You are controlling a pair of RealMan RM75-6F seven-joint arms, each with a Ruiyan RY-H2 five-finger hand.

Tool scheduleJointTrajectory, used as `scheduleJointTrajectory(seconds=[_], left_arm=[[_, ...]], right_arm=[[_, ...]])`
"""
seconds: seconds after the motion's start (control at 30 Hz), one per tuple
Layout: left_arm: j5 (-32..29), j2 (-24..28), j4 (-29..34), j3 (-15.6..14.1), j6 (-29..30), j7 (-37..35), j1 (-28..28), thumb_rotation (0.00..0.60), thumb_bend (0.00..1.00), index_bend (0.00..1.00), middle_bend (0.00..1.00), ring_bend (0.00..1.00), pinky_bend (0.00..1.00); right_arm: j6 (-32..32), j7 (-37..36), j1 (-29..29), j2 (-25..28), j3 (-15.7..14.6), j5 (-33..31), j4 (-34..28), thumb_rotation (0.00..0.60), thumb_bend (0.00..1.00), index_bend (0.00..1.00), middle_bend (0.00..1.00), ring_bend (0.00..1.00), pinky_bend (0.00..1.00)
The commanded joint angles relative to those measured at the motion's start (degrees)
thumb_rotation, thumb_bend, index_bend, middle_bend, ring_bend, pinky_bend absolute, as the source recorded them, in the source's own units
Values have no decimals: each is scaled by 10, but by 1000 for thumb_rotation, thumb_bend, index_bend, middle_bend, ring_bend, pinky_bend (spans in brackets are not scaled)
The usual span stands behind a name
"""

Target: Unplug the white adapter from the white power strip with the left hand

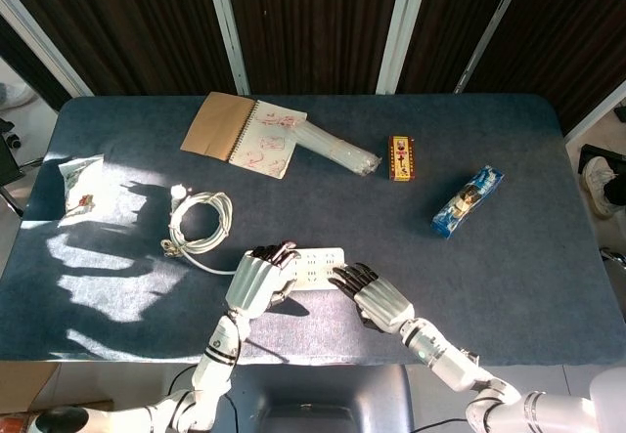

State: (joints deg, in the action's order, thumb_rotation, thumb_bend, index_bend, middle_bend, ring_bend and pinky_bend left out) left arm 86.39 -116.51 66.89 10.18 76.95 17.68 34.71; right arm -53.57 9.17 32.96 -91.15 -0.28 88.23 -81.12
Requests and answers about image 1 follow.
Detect blue cookie box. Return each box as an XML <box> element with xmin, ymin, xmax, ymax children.
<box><xmin>429</xmin><ymin>164</ymin><xmax>506</xmax><ymax>241</ymax></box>

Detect white power strip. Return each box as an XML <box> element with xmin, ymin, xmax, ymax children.
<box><xmin>287</xmin><ymin>245</ymin><xmax>346</xmax><ymax>292</ymax></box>

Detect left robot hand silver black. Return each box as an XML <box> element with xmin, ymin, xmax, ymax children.
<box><xmin>224</xmin><ymin>239</ymin><xmax>302</xmax><ymax>322</ymax></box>

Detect blue tablecloth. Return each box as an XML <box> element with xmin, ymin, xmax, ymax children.
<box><xmin>0</xmin><ymin>92</ymin><xmax>626</xmax><ymax>368</ymax></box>

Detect small yellow red box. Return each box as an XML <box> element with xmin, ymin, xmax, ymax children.
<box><xmin>387</xmin><ymin>134</ymin><xmax>418</xmax><ymax>182</ymax></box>

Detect white partition post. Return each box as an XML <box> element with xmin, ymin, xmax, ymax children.
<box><xmin>453</xmin><ymin>0</ymin><xmax>533</xmax><ymax>95</ymax></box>
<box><xmin>203</xmin><ymin>0</ymin><xmax>251</xmax><ymax>96</ymax></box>
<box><xmin>561</xmin><ymin>78</ymin><xmax>626</xmax><ymax>142</ymax></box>
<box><xmin>0</xmin><ymin>0</ymin><xmax>95</xmax><ymax>98</ymax></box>
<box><xmin>375</xmin><ymin>0</ymin><xmax>432</xmax><ymax>96</ymax></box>

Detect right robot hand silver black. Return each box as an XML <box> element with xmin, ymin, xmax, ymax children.
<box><xmin>326</xmin><ymin>262</ymin><xmax>416</xmax><ymax>337</ymax></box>

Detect spiral notebook with red drawings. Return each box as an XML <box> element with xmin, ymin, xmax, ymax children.
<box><xmin>179</xmin><ymin>91</ymin><xmax>310</xmax><ymax>181</ymax></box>

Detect clear bag of plastic straws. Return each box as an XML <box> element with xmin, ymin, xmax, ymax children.
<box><xmin>291</xmin><ymin>118</ymin><xmax>383</xmax><ymax>178</ymax></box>

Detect white sneaker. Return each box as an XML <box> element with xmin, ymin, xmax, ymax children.
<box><xmin>580</xmin><ymin>155</ymin><xmax>618</xmax><ymax>220</ymax></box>

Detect white cable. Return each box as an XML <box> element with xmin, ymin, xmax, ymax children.
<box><xmin>160</xmin><ymin>184</ymin><xmax>237</xmax><ymax>276</ymax></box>

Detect black cable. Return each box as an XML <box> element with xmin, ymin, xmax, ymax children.
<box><xmin>167</xmin><ymin>366</ymin><xmax>198</xmax><ymax>401</ymax></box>

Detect grey robot torso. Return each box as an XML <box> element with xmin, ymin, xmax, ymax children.
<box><xmin>228</xmin><ymin>366</ymin><xmax>415</xmax><ymax>433</ymax></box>

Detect white snack bag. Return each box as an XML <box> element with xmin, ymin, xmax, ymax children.
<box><xmin>55</xmin><ymin>153</ymin><xmax>107</xmax><ymax>230</ymax></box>

